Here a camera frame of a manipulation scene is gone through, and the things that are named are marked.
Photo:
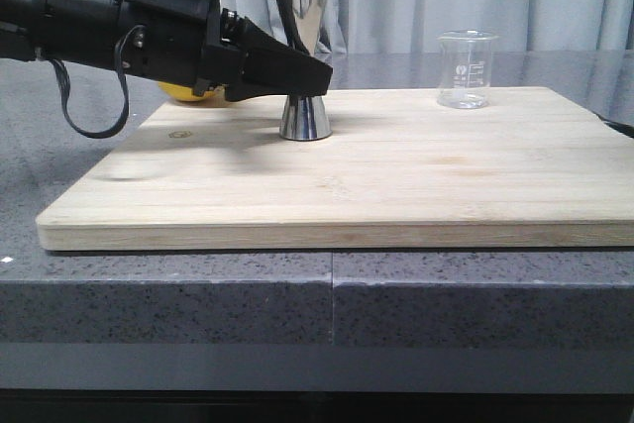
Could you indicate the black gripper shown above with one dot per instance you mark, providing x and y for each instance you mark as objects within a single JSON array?
[{"x": 181, "y": 42}]

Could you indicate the yellow lemon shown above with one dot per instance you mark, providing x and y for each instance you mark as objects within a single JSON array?
[{"x": 186, "y": 94}]

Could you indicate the steel double jigger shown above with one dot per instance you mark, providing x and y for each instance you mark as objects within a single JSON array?
[{"x": 304, "y": 118}]

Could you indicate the light wooden cutting board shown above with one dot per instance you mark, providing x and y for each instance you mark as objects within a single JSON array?
[{"x": 532, "y": 169}]

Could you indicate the clear glass beaker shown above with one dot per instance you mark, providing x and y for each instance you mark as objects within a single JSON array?
[{"x": 466, "y": 66}]

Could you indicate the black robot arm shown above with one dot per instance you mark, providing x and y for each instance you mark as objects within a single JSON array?
[{"x": 80, "y": 31}]

